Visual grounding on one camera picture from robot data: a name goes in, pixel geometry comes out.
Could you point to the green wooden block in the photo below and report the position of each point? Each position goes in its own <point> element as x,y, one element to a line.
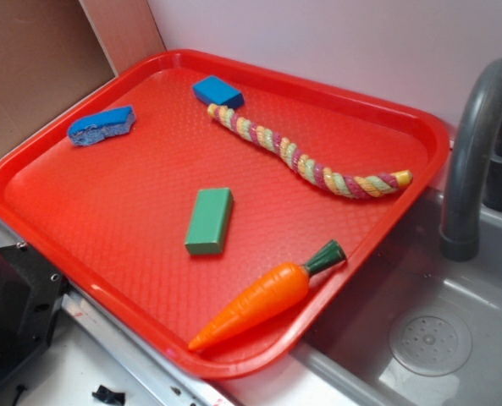
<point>209,222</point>

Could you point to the red plastic tray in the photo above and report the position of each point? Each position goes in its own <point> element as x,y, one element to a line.
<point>113,216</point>

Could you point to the orange plastic toy carrot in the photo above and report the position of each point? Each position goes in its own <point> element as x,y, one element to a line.
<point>276,291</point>

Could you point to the blue wooden block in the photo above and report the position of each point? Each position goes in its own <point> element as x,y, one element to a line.
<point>214,90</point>

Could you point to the blue sponge piece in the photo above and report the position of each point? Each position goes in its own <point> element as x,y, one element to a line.
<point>97,127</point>

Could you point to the grey plastic sink basin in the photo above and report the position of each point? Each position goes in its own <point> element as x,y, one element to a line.
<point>411,327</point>

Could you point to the grey toy faucet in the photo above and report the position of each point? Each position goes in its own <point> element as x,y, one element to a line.
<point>475,173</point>

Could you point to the black tape scrap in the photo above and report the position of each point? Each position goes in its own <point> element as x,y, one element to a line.
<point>109,397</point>

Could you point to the brown cardboard panel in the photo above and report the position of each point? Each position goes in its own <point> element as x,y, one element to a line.
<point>55,53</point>

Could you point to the black metal bracket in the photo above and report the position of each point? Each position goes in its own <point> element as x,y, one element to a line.
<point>31,291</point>

